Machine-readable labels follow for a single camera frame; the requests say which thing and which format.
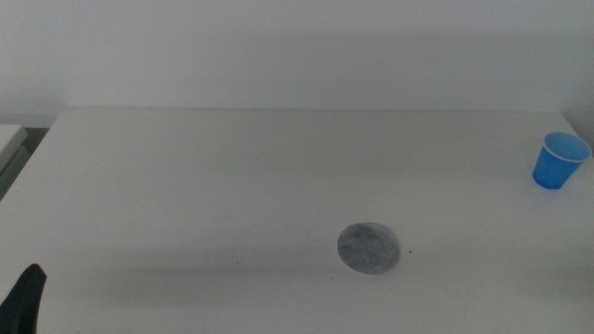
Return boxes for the blue plastic cup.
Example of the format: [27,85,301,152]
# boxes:
[532,131,593,190]

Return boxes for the round grey cup mat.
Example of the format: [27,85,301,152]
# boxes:
[336,222,401,276]

